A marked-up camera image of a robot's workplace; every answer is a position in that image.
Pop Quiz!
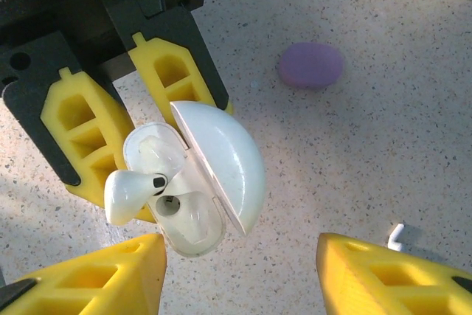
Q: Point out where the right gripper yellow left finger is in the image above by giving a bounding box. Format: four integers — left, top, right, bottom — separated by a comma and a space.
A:
0, 232, 167, 315

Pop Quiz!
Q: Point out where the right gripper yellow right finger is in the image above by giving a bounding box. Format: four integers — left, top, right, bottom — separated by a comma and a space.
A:
316, 232, 472, 315

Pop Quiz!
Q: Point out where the white stemmed earbud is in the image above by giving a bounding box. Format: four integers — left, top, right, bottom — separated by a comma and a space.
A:
103, 169, 170, 226
387, 223, 406, 252

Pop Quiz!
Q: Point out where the white earbud charging case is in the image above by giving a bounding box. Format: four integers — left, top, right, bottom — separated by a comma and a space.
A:
122, 100, 266, 258

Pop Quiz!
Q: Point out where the purple earbud charging case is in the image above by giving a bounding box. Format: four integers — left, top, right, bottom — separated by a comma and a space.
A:
278, 41, 345, 90

